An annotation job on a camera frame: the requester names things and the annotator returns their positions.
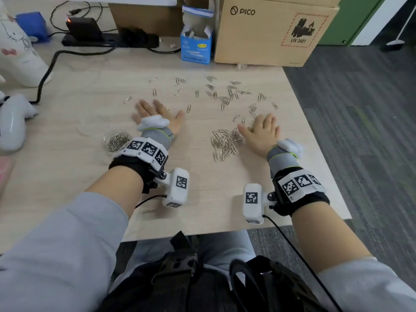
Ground person's left hand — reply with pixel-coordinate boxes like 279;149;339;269
131;99;186;135

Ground person's right hand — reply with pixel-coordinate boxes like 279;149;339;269
237;113;282;158

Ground silver paper clips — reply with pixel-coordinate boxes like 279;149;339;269
123;74;280;163

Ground silver paper clip bundle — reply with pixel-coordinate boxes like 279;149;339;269
107;133;130;153

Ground small clear plastic jar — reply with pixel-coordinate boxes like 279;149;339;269
102;130;132;157

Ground person's right forearm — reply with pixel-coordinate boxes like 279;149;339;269
291;201;416;312

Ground person's left forearm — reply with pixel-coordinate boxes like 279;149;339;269
0;165;145;312

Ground wooden desk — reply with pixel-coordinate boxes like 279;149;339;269
0;29;353;254

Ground person's right leg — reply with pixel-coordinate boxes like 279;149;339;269
201;229;257;267

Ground person's leg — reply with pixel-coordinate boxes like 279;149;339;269
201;229;257;267
112;235;202;289

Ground person's left leg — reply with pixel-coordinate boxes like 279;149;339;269
112;235;202;289

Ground white left hand tracker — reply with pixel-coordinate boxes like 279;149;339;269
136;115;171;132

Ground grey left wrist brace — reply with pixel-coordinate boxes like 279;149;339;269
140;126;175;150

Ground grey wrist brace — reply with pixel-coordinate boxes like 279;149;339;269
140;126;175;150
266;146;301;178

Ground grey right wrist brace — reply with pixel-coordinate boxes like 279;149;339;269
266;146;301;178

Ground left marker wristband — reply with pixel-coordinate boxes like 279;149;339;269
109;136;169;194

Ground marker wristband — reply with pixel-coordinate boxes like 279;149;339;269
109;136;169;194
271;167;331;217

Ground right marker wristband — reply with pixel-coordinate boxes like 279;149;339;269
271;167;331;217

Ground blue paper clip box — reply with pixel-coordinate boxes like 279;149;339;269
180;4;216;65

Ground black power strip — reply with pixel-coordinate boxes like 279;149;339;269
62;27;160;49

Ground plain brown cardboard box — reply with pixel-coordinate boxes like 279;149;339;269
107;0;212;38

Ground cardboard box with red label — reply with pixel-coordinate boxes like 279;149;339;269
214;0;340;68
260;0;344;9

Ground black charger adapter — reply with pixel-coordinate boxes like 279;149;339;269
66;17;104;42

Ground green cabinet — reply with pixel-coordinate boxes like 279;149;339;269
318;0;389;46

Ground white cartoon bottle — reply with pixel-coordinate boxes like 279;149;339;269
0;0;52;88

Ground white handheld controller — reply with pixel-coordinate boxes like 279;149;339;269
0;91;39;153

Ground small blue box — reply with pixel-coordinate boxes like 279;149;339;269
15;11;49;43

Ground white broom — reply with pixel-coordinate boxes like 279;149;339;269
385;3;416;48

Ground black backpack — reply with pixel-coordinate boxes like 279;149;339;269
97;230;329;312

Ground pink cartoon phone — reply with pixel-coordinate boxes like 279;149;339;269
0;157;15;192

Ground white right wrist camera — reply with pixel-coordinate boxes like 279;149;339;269
243;183;277;224

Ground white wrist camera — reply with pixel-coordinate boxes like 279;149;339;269
243;183;277;224
162;168;190;208

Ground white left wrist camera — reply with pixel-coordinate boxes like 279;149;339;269
162;168;190;208

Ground black left camera cable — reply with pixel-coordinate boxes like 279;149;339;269
135;195;168;210

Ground black camera cable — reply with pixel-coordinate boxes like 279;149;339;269
135;195;168;210
262;214;342;312

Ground black right camera cable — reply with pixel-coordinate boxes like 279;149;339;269
262;214;342;312

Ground thick black power cable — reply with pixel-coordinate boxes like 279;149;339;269
29;45;117;105

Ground thin black cable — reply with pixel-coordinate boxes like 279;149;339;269
49;0;119;33

